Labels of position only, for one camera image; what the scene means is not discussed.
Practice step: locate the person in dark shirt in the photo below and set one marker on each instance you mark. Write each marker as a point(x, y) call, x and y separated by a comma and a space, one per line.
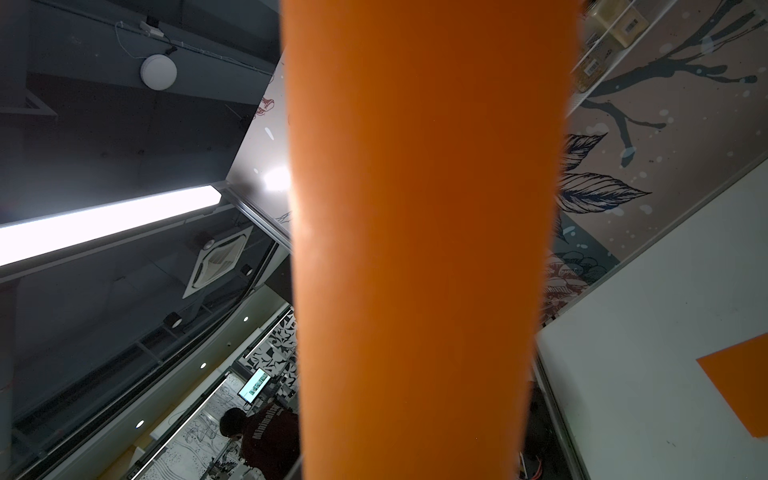
point(270, 438)

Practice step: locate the clear acrylic wall shelf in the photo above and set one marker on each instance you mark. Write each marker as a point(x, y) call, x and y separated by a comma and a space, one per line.
point(610, 30)

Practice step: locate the black computer monitor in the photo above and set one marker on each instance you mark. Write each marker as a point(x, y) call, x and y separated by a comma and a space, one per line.
point(254, 386)

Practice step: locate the orange paper sheet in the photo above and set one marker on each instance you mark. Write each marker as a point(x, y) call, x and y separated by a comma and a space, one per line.
point(425, 143)
point(739, 373)

